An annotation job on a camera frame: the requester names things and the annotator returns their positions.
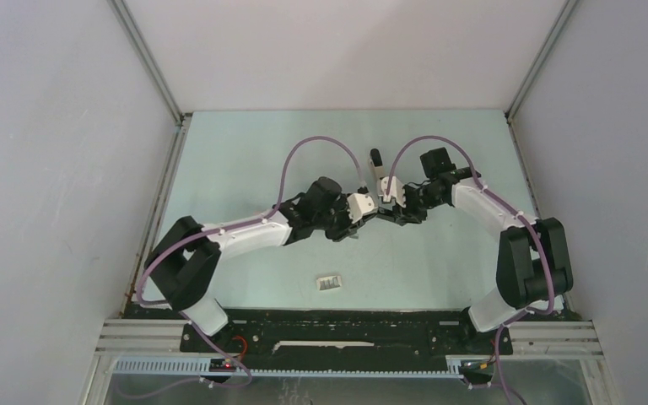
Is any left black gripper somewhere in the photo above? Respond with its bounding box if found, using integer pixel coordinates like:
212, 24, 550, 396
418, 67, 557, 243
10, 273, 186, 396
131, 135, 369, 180
313, 192, 364, 241

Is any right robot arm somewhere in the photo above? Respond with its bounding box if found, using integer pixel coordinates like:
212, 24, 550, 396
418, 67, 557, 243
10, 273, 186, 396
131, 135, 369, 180
379, 148, 574, 353

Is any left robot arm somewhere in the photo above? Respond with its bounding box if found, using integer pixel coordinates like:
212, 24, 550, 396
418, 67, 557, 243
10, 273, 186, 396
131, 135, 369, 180
143, 176, 377, 352

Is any beige and black stapler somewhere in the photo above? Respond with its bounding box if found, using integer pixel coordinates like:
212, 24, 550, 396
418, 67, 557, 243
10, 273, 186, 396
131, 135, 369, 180
368, 148, 386, 183

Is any open staple tray box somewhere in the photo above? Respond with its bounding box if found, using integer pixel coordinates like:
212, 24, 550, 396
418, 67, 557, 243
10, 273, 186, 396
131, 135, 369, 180
316, 274, 343, 292

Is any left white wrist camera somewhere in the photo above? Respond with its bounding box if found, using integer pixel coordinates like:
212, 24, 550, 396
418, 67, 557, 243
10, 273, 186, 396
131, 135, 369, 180
347, 193, 378, 223

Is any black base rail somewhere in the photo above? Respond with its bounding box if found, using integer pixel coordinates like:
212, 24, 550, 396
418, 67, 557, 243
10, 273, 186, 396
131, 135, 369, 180
211, 309, 513, 373

